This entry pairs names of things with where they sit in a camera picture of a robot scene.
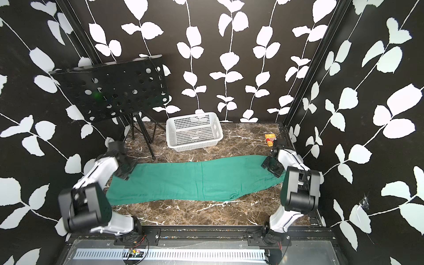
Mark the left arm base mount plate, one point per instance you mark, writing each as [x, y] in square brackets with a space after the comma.
[148, 236]

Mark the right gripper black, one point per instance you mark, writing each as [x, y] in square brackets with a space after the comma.
[266, 161]

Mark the white slotted cable duct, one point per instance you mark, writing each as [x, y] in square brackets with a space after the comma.
[208, 255]

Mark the white plastic basket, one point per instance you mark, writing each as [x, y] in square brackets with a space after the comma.
[195, 131]

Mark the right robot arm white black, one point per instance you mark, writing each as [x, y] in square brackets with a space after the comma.
[299, 195]

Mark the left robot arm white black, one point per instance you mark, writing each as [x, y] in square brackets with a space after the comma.
[85, 207]

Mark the small green circuit board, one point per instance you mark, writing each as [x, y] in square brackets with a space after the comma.
[134, 253]

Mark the black perforated music stand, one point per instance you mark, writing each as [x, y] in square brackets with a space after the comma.
[127, 89]

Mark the yellow red small box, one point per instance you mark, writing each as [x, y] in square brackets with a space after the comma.
[270, 138]

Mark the green long pants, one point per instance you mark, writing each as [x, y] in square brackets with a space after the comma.
[219, 180]

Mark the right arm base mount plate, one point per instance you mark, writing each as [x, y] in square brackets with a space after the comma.
[265, 237]

